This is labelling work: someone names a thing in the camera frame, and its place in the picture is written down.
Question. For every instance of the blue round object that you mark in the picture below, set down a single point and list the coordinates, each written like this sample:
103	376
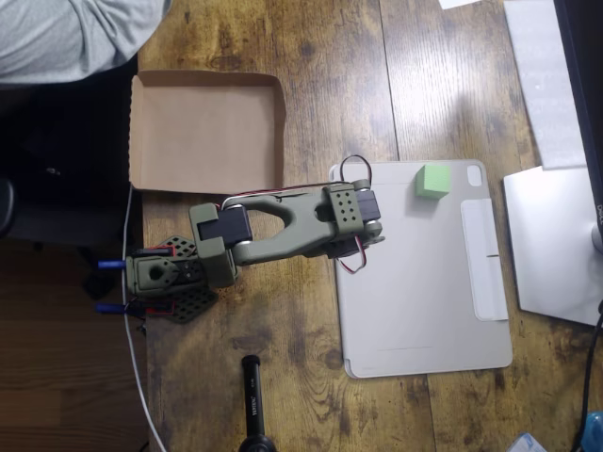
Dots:
594	431

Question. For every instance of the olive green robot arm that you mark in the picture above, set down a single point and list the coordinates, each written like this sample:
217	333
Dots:
306	226

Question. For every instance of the white foam sheet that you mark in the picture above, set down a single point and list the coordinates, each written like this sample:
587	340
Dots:
542	85

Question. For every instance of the black monitor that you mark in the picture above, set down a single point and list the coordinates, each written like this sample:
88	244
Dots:
586	70

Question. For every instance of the white blue packet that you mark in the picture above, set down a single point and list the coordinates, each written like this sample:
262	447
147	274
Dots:
527	445

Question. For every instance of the black tripod pole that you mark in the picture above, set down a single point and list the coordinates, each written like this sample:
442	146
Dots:
254	400

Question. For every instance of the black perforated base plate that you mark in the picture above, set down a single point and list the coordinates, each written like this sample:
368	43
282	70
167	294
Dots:
193	306

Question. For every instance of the brown cardboard tray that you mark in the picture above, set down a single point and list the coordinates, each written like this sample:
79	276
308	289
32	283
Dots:
202	136

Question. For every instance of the green cube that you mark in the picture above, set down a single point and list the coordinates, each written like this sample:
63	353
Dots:
432	181

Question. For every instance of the silver monitor stand base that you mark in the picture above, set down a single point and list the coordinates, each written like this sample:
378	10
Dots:
551	245

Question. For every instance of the beige tablet folio case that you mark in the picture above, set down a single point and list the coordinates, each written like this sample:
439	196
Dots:
414	292

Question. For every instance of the white paper sheet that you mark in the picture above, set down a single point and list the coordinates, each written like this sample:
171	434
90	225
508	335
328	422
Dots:
459	3

